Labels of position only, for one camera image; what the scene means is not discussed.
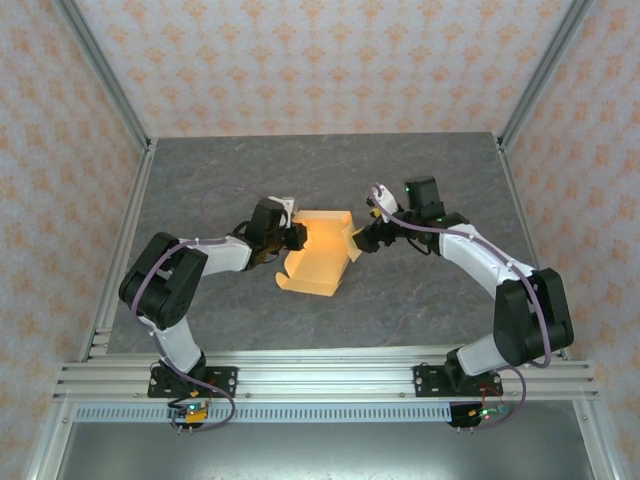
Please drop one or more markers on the aluminium mounting rail beam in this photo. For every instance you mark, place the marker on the aluminium mounting rail beam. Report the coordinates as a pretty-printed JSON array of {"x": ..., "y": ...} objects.
[{"x": 325, "y": 375}]

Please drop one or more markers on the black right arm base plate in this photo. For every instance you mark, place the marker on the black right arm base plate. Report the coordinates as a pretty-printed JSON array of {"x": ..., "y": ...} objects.
[{"x": 427, "y": 380}]

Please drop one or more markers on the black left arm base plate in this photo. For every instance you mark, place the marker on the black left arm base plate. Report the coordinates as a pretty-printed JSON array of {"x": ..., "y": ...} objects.
[{"x": 225, "y": 377}]

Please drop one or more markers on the aluminium frame post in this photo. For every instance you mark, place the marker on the aluminium frame post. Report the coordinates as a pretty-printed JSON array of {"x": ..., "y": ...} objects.
[
  {"x": 105, "y": 70},
  {"x": 542, "y": 70}
]

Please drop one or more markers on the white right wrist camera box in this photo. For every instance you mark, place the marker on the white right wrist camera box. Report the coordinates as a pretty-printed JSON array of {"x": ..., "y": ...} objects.
[{"x": 382, "y": 195}]

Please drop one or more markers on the grey metal sheet panel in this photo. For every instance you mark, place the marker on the grey metal sheet panel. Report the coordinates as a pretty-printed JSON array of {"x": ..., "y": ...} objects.
[{"x": 325, "y": 450}]

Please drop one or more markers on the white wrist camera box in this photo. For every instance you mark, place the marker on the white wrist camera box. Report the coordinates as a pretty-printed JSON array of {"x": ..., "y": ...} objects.
[
  {"x": 382, "y": 195},
  {"x": 286, "y": 204}
]

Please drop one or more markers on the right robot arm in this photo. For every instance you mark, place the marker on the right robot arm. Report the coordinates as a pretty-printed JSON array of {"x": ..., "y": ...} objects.
[{"x": 525, "y": 315}]

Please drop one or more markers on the tan cardboard paper box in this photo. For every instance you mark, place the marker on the tan cardboard paper box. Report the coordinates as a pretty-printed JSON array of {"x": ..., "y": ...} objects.
[{"x": 320, "y": 260}]

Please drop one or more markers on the aluminium table side rail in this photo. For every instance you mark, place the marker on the aluminium table side rail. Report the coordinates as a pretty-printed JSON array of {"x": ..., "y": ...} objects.
[
  {"x": 135, "y": 210},
  {"x": 520, "y": 210}
]

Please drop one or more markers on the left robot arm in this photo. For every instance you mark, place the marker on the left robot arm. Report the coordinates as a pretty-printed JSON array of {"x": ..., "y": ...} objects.
[{"x": 160, "y": 290}]

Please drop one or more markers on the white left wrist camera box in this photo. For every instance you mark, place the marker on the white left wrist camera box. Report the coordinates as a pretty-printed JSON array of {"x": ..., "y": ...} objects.
[{"x": 286, "y": 204}]

